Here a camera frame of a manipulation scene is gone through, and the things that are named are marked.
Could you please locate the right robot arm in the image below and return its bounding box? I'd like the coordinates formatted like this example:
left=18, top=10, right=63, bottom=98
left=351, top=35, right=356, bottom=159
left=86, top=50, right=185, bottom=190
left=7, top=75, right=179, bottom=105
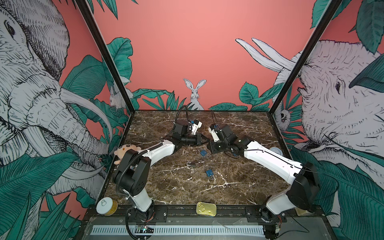
left=207, top=124, right=320, bottom=215

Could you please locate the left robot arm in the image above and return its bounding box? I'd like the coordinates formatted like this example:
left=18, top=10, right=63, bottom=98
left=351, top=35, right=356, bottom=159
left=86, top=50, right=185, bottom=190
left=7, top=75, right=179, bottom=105
left=113, top=120, right=209, bottom=222

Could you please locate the blue padlock near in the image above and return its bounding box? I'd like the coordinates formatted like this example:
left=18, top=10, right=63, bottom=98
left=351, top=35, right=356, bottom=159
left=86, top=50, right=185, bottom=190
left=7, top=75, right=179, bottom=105
left=205, top=166, right=214, bottom=178

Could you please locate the small round clock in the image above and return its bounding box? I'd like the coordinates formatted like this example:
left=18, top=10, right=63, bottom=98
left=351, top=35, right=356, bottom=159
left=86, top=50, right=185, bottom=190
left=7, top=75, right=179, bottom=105
left=270, top=147, right=284, bottom=156

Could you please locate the gold tin can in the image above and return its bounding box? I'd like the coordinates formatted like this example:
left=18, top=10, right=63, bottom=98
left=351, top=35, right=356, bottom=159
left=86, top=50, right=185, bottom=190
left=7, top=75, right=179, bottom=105
left=196, top=202, right=217, bottom=217

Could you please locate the plush doll toy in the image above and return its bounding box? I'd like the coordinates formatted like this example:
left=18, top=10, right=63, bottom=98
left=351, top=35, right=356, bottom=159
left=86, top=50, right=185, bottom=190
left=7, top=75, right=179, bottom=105
left=114, top=144, right=141, bottom=165

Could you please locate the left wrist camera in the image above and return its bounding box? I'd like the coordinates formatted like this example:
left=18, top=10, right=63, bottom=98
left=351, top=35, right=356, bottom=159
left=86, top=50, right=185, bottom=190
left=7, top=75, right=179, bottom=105
left=191, top=120, right=202, bottom=135

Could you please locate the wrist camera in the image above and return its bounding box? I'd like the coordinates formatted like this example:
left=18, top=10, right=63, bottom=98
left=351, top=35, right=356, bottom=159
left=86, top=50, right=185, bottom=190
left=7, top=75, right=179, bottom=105
left=208, top=124, right=220, bottom=142
left=191, top=120, right=202, bottom=135

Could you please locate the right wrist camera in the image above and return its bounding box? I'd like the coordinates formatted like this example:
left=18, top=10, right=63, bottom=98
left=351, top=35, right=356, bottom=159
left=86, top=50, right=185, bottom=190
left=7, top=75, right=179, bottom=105
left=208, top=124, right=220, bottom=142

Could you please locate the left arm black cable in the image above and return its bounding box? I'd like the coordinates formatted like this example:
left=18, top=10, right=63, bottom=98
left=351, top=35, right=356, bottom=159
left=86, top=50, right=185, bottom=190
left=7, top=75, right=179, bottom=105
left=174, top=104, right=190, bottom=124

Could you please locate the white perforated rail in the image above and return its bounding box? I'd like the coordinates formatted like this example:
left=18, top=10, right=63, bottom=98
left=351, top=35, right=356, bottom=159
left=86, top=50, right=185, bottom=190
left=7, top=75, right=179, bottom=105
left=90, top=225, right=265, bottom=237

